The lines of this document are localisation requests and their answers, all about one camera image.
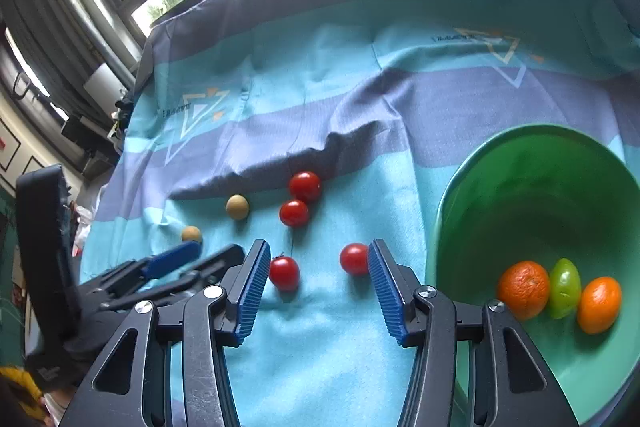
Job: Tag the red cherry tomato top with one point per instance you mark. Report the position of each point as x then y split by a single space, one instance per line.
305 186

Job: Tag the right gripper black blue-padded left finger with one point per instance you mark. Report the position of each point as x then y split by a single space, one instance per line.
129 383

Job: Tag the tan longan lower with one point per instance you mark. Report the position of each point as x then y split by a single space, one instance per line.
191 234

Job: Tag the red cherry tomato lower left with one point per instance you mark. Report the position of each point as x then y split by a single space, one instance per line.
284 273

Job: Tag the tan longan upper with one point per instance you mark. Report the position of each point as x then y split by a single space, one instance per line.
237 207

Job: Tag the green plastic bowl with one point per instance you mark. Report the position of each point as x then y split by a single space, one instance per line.
543 193

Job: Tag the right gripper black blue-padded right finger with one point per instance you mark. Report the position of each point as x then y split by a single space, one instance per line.
510 384

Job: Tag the red cherry tomato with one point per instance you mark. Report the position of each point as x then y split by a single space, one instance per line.
305 186
284 273
354 259
294 213

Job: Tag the white cylindrical lamp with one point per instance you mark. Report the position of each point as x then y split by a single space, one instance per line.
104 87

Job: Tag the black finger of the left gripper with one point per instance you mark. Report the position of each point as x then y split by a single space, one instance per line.
190 281

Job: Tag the orange fruit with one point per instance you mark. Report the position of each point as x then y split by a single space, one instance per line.
524 288

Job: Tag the green oval tomato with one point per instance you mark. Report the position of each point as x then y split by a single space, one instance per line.
565 289

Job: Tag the red cherry tomato lower right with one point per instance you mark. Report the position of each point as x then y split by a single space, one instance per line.
354 259

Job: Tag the orange fruit among tomatoes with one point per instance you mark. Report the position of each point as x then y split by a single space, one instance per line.
599 305

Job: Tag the tan longan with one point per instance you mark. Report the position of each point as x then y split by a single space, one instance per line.
191 234
237 207

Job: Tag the blue striped tablecloth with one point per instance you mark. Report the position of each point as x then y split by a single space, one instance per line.
383 100

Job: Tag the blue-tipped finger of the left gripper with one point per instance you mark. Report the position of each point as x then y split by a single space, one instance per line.
160 265

